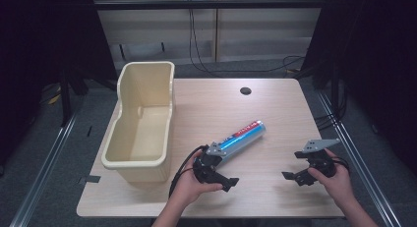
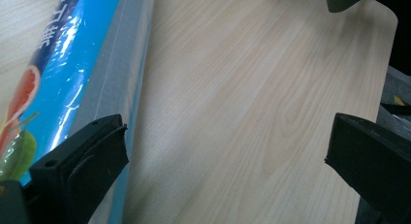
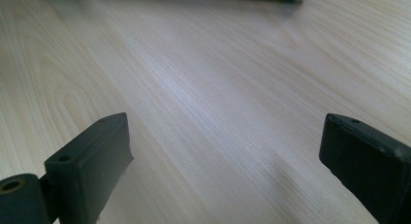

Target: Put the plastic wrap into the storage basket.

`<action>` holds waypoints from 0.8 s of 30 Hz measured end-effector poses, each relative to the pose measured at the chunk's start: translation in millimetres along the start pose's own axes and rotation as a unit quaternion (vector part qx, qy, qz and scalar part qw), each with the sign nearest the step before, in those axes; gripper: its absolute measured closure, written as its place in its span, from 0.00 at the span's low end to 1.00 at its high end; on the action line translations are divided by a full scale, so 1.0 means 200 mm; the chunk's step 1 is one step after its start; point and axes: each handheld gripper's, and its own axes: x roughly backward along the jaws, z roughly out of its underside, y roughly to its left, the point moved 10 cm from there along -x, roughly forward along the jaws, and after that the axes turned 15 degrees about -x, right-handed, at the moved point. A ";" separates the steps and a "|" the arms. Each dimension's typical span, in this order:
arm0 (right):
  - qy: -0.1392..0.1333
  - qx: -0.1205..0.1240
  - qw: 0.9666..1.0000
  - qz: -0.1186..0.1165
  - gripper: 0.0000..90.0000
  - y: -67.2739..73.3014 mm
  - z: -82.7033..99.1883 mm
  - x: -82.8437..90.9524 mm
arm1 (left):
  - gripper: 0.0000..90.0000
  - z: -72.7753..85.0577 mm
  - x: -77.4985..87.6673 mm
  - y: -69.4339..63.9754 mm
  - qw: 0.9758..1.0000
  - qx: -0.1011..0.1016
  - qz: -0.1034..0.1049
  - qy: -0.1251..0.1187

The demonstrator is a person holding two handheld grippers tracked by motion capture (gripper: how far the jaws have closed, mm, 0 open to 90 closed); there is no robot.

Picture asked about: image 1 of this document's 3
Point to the metal floor rail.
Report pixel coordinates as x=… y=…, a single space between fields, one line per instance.
x=357 y=155
x=42 y=174

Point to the black tape piece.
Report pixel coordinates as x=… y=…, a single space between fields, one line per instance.
x=90 y=179

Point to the person's right hand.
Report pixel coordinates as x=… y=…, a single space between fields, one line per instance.
x=336 y=184

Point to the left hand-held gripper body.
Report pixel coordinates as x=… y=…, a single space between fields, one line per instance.
x=206 y=168

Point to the black curtain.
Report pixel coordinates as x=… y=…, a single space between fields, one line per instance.
x=39 y=56
x=377 y=63

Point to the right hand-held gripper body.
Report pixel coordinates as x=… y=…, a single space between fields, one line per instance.
x=319 y=159

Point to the person's left hand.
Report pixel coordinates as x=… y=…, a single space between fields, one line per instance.
x=191 y=187

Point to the blue cylindrical tube red label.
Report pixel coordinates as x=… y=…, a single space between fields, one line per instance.
x=244 y=135

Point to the cream plastic bin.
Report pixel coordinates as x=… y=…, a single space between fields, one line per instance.
x=144 y=132

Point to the small black tape strip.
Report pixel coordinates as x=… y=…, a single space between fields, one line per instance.
x=89 y=131

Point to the black metal stand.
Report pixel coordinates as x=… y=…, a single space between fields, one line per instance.
x=65 y=99

